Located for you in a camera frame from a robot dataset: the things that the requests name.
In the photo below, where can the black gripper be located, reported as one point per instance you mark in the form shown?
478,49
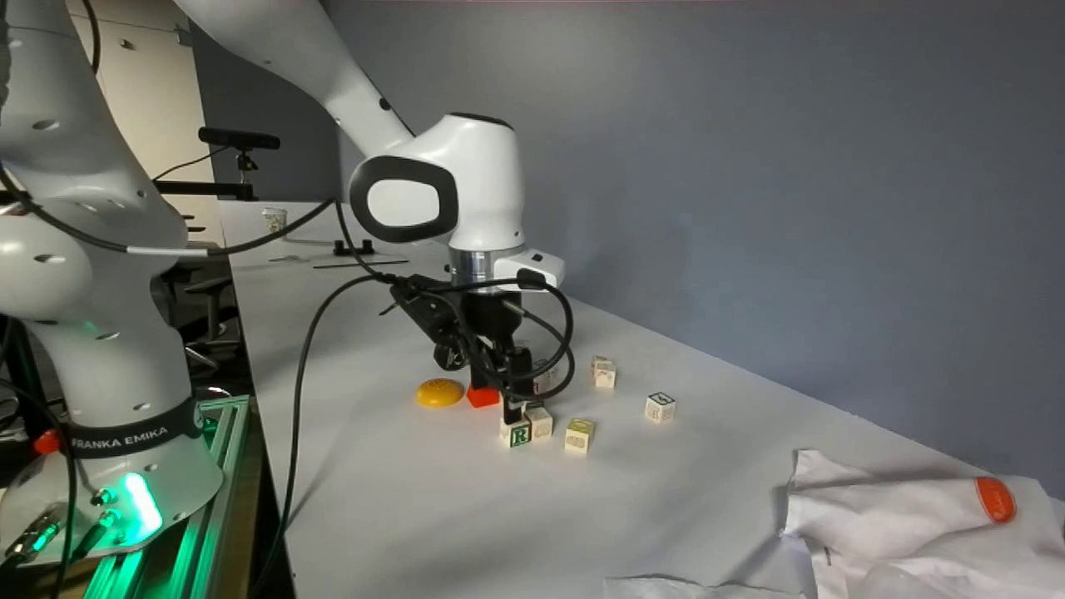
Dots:
494,325

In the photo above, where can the wooden cube green print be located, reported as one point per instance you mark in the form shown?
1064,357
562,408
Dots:
513,437

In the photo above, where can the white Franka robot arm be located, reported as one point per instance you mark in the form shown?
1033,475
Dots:
102,333

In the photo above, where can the yellow-sided wooden alphabet cube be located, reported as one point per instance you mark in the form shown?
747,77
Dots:
582,435

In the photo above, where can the orange-red wooden block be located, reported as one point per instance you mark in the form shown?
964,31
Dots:
484,398

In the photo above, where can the yellow toy burger bun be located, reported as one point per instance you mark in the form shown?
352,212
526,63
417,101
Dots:
440,394

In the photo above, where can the black office chair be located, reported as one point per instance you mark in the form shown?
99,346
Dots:
196,300

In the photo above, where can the white cloth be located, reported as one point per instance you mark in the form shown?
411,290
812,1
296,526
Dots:
920,534

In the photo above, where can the small red knob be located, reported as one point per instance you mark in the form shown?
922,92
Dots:
45,441

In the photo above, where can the orange toy on cloth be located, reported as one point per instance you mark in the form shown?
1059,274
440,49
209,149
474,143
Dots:
998,501

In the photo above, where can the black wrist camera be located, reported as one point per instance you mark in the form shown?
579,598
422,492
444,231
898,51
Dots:
429,300

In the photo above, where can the small black bracket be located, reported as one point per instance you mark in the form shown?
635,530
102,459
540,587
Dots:
354,246

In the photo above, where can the black camera on stand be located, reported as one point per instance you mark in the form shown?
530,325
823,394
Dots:
239,137

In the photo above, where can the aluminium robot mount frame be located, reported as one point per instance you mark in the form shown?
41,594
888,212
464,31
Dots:
178,545

